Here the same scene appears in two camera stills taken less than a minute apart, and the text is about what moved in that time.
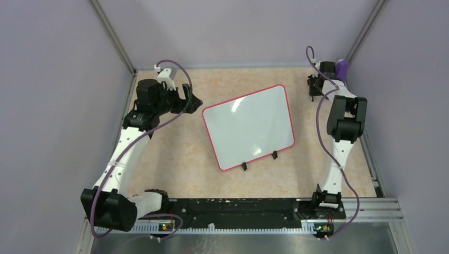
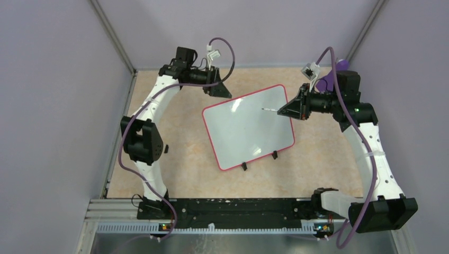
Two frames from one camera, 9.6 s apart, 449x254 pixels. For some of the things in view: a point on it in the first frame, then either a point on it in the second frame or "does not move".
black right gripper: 312,92 → 298,108
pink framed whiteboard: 249,127 does not move
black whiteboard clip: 275,154 does not move
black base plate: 247,212 does not move
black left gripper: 187,105 → 212,76
